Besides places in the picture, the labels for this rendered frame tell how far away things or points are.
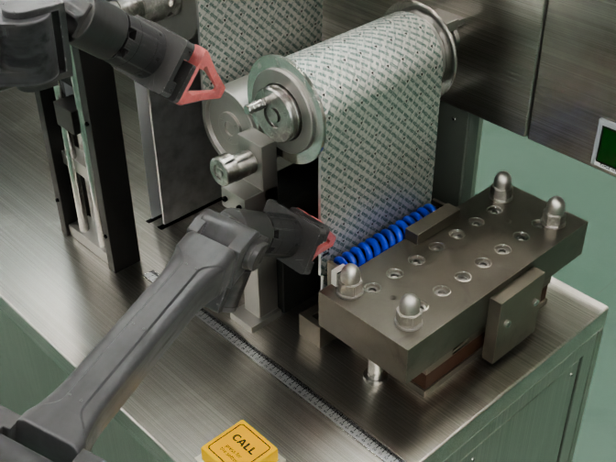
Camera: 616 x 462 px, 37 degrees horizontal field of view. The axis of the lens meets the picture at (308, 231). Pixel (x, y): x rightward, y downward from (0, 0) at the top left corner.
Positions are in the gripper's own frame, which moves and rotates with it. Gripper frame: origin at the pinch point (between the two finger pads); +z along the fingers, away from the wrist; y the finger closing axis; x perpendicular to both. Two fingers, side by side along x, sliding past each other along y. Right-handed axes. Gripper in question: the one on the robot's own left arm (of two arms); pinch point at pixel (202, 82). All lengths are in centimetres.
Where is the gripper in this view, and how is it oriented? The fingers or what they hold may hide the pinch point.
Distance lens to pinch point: 111.4
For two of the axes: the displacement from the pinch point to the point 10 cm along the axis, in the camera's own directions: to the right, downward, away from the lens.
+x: 4.7, -8.8, -1.0
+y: 6.7, 4.3, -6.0
